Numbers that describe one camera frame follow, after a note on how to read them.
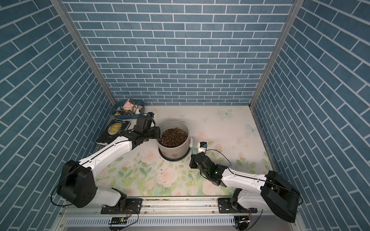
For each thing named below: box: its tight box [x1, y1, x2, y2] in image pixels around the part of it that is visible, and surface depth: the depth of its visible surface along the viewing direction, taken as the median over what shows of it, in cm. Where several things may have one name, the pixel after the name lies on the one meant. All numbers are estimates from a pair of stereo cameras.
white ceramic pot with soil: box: [156, 120, 190, 160], surface depth 89 cm
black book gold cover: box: [95, 117, 132, 145], surface depth 105 cm
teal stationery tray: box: [110, 100, 146, 120], surface depth 114 cm
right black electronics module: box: [234, 215, 250, 231], surface depth 72 cm
